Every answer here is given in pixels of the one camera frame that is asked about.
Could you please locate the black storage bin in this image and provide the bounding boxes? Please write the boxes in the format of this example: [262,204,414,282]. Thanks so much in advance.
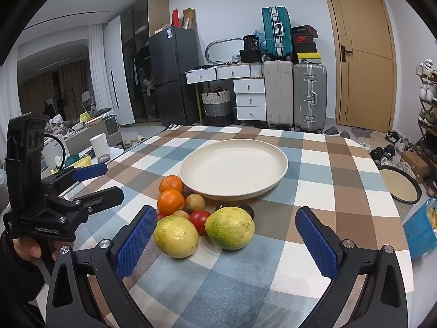
[239,49,267,64]

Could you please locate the white drawer desk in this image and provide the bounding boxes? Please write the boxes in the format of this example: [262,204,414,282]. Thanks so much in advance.
[185,62,267,122]

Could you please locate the woven laundry basket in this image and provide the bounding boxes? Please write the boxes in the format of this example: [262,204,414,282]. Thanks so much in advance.
[201,88,233,126]

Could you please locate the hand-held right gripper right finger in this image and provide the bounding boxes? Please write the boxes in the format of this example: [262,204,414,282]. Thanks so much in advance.
[294,206,408,328]

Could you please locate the teal suitcase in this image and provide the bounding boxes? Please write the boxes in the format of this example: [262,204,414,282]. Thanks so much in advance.
[261,6,293,61]

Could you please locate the orange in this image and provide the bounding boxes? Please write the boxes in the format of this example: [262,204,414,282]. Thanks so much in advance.
[157,189,185,216]
[159,175,184,195]

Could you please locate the cream round plate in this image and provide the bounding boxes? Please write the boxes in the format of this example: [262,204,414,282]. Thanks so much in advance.
[179,139,289,201]

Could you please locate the large red tomato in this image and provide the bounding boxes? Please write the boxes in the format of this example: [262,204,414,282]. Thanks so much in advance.
[189,210,212,236]

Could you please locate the wooden door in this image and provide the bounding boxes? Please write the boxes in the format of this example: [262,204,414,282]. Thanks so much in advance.
[319,0,398,133]

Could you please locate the white curtain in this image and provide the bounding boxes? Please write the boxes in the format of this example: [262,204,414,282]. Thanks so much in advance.
[88,24,113,110]

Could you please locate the silver arched mirror frame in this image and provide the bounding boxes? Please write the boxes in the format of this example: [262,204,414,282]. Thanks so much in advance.
[205,37,244,65]

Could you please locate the person's left hand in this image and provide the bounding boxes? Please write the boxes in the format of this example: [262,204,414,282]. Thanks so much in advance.
[13,236,75,263]

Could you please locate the silver suitcase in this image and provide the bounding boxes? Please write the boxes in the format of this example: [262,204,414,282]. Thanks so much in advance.
[293,63,327,134]

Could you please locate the yellow guava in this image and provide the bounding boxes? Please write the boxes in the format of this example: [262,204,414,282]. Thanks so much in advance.
[153,215,200,259]

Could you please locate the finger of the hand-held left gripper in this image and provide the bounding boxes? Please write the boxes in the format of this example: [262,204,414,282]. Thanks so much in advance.
[41,163,108,195]
[56,187,125,228]

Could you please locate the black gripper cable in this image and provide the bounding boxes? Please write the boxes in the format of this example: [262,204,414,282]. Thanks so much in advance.
[43,134,68,169]

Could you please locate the checkered tablecloth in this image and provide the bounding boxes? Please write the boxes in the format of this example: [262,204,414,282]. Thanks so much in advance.
[58,125,414,328]

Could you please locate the yellow-green guava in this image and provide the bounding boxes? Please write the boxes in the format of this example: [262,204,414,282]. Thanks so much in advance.
[205,207,255,250]

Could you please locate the glass-door wardrobe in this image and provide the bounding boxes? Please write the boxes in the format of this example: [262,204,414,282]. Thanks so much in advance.
[120,0,171,124]

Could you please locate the dark grey refrigerator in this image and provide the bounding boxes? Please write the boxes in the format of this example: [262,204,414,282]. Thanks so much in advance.
[148,25,200,127]

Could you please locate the open cardboard box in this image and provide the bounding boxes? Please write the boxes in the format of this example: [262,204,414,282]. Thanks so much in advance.
[182,8,197,31]

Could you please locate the pair of black sneakers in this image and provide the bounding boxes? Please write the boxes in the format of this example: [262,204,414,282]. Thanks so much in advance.
[370,145,397,165]

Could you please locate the beige suitcase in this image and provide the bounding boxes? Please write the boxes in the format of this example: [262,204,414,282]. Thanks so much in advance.
[263,60,295,130]

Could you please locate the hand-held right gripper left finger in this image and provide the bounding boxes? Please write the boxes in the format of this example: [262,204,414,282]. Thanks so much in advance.
[45,205,158,328]

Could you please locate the grey floor rug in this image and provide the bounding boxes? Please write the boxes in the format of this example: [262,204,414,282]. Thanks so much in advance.
[351,127,374,140]

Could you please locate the round black-rimmed tray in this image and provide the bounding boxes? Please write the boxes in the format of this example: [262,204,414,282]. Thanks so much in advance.
[378,165,423,205]

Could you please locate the brown curtains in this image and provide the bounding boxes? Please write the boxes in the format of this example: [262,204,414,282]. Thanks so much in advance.
[19,60,89,120]

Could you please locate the white cylinder appliance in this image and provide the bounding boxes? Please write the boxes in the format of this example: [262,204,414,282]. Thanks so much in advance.
[90,134,110,159]

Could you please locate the shoe rack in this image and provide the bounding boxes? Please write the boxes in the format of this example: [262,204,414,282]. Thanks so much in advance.
[415,58,437,195]

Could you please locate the plain black shoe box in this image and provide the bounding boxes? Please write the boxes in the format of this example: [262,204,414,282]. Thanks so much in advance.
[294,42,321,54]

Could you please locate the grey office chair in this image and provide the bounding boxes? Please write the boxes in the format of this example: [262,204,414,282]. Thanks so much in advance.
[81,90,98,113]

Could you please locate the black printed box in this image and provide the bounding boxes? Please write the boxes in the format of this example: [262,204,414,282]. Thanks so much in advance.
[243,35,262,51]

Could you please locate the yellow and black shoe box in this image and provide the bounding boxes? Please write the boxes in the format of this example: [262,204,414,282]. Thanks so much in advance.
[296,52,322,65]

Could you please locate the pair of beige slippers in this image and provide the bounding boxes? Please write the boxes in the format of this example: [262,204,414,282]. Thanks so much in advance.
[122,135,147,148]

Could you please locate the brown cardboard box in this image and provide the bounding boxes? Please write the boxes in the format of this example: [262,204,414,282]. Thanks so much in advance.
[401,150,429,181]

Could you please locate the white curved cabinet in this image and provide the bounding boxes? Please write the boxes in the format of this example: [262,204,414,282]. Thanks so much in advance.
[102,15,135,126]

